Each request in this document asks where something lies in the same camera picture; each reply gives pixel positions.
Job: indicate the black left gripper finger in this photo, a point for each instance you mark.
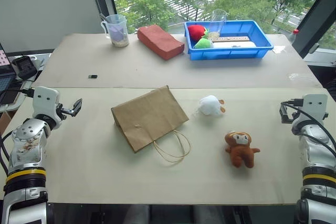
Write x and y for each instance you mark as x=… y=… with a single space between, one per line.
x=78 y=104
x=72 y=112

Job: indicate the purple block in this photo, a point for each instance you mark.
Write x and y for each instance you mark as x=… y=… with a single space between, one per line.
x=116 y=32

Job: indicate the red plush strawberry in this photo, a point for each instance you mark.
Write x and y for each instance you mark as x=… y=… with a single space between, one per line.
x=197 y=32

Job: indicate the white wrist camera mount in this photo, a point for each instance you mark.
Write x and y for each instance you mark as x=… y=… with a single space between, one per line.
x=44 y=100
x=315 y=106

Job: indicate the blue plastic bin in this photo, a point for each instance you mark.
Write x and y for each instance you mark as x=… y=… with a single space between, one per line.
x=246 y=51

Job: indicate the laptop computer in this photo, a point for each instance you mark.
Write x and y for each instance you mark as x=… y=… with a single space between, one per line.
x=5 y=77

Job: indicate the red capped grey fixture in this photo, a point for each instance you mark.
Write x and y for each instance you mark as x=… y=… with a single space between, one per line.
x=295 y=35

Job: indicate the black window frame post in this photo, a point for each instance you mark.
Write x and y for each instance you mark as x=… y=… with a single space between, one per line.
x=101 y=1
x=319 y=16

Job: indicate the red brick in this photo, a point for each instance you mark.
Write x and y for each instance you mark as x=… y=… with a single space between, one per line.
x=160 y=41

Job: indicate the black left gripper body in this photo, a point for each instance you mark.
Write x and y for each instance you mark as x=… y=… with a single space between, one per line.
x=61 y=111

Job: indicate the white plush toy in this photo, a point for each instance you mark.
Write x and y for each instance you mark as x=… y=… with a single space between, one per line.
x=209 y=105

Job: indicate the wooden strip with holes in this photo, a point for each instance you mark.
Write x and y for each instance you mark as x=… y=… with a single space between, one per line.
x=231 y=39

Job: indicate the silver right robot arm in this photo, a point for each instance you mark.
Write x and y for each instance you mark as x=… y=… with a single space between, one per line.
x=315 y=145

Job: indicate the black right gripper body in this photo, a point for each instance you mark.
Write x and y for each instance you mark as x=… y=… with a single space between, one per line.
x=293 y=115

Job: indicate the clear measuring jug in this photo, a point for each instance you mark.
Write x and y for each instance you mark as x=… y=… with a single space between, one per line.
x=119 y=28

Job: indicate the small black usb stick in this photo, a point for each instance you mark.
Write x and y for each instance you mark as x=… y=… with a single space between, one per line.
x=93 y=76

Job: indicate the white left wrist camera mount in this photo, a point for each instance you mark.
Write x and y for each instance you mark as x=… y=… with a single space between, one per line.
x=44 y=100

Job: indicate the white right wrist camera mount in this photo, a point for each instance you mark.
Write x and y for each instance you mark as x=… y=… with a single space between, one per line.
x=315 y=106

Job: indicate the black charger box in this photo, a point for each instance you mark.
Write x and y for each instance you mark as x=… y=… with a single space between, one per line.
x=25 y=67

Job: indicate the brown monkey plush toy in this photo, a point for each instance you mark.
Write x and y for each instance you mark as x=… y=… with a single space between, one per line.
x=240 y=150

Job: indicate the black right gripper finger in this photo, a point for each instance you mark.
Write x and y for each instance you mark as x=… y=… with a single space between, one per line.
x=283 y=106
x=282 y=117

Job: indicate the green plush toy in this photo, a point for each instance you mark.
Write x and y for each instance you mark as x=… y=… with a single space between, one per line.
x=204 y=43

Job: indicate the clear plastic cup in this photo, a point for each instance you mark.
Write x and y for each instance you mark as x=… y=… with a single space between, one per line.
x=218 y=24

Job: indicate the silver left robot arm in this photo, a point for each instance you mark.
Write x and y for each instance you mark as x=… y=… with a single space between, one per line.
x=26 y=142

